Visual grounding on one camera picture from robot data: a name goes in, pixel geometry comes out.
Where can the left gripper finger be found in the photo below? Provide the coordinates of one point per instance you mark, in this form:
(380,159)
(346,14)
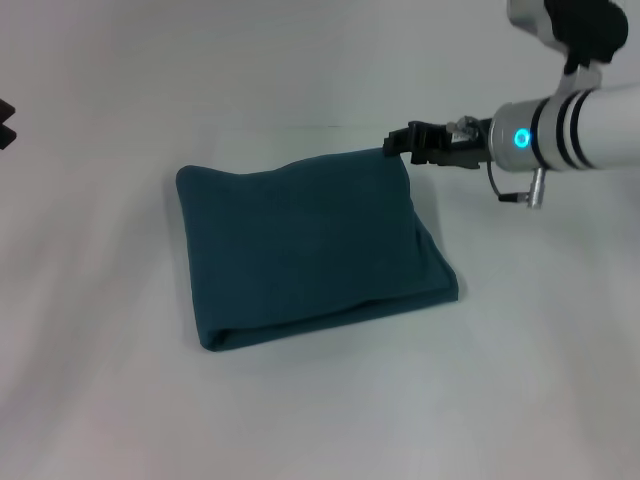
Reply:
(5,111)
(6,137)

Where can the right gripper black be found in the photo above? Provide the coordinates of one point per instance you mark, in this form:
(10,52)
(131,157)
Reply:
(450,150)

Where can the blue t-shirt with white print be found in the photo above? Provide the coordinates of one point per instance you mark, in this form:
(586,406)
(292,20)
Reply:
(310,250)

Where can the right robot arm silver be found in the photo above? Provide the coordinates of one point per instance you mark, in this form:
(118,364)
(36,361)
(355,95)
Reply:
(565,135)

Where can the right gripper silver knob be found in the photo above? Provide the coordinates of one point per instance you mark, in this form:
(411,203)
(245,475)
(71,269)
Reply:
(462,126)

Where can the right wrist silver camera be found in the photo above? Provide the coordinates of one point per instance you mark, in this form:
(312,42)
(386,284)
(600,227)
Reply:
(570,30)

